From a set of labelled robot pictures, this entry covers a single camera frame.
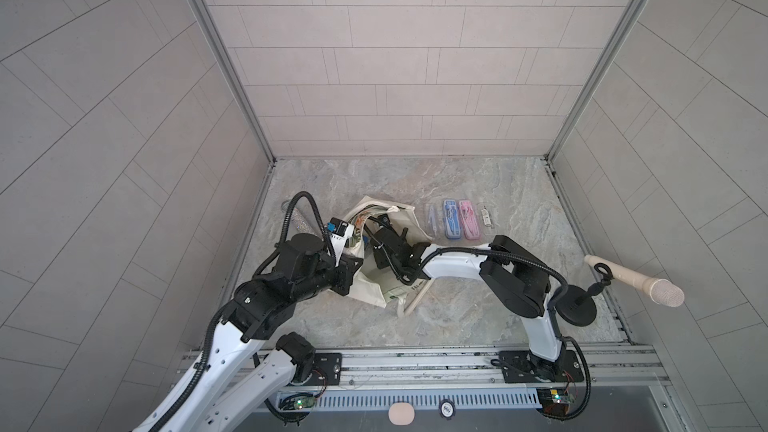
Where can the left green circuit board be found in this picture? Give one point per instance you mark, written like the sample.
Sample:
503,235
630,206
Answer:
298,402

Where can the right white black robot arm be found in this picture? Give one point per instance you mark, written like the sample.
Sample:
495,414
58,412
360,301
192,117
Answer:
523,284

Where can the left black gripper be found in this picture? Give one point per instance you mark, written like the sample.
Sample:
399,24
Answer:
346,270

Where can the black microphone stand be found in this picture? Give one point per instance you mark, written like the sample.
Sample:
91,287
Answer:
577,306

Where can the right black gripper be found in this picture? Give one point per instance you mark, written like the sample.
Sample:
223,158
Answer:
378,254

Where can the pink round pad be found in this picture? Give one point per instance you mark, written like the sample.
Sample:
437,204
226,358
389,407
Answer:
401,414

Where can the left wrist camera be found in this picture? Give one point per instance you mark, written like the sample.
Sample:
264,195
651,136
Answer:
339,232

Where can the green circuit board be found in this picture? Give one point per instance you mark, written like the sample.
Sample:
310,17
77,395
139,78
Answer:
555,402
298,402

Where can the black poker chip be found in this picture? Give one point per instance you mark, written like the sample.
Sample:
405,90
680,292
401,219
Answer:
447,409

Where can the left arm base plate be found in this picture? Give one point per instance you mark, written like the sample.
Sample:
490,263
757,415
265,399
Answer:
325,370

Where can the aluminium rail frame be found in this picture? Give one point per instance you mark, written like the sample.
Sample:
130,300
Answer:
376,377

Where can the blue compass set case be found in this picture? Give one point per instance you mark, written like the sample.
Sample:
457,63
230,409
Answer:
452,225

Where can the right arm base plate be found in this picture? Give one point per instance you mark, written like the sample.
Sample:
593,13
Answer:
524,367

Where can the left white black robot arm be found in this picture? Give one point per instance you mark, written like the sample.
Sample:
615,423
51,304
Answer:
207,397

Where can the pink compass set case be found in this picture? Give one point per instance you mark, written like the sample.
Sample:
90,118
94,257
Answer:
469,221

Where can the right green circuit board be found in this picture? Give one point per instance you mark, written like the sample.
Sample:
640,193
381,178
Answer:
555,402

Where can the cream canvas floral tote bag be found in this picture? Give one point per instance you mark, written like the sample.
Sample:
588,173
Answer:
388,238

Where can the clear case with silver compass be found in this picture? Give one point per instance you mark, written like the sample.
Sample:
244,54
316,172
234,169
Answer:
434,223

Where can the clear compass set case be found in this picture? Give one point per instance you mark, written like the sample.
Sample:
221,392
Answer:
486,217

